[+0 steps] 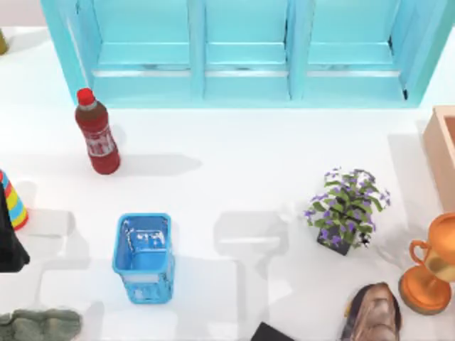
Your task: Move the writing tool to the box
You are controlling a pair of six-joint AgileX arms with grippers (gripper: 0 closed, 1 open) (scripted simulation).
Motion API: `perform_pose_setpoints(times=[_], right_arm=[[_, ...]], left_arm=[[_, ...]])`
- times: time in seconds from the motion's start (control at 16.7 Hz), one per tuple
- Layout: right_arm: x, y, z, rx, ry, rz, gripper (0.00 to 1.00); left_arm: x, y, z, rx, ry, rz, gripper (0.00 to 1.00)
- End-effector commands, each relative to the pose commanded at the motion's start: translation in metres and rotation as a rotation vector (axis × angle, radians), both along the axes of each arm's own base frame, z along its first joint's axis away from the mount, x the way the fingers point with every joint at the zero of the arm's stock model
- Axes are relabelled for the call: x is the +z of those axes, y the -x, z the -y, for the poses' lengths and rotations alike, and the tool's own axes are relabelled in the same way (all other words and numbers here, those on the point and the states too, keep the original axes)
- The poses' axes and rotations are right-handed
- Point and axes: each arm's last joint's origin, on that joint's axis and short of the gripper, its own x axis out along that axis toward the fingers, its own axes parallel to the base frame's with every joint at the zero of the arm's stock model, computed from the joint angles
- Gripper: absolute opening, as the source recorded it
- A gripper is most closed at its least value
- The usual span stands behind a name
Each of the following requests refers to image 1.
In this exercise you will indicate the light blue rack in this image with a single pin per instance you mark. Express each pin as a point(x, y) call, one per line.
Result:
point(245, 53)

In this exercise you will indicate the blue basket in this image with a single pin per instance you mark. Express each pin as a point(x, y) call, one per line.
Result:
point(144, 255)

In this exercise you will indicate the purple flower plant pot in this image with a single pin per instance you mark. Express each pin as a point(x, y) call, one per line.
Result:
point(346, 209)

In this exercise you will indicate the red bottle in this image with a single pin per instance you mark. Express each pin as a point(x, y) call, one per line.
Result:
point(97, 142)

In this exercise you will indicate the black flat object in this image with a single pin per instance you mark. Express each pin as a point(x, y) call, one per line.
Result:
point(272, 333)

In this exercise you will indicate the brown shoe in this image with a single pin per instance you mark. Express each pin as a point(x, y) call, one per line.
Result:
point(373, 316)

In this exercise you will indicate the salmon-coloured box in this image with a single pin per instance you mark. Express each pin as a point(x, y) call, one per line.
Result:
point(439, 149)

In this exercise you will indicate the stack of coloured rings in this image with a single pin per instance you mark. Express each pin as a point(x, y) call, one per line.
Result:
point(16, 206)

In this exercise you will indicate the orange trophy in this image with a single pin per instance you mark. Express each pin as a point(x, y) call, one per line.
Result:
point(432, 270)

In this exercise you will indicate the grey-green cloth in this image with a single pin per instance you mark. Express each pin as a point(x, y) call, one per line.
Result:
point(39, 325)

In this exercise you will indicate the olive green object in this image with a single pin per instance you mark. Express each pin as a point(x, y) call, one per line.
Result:
point(3, 42)

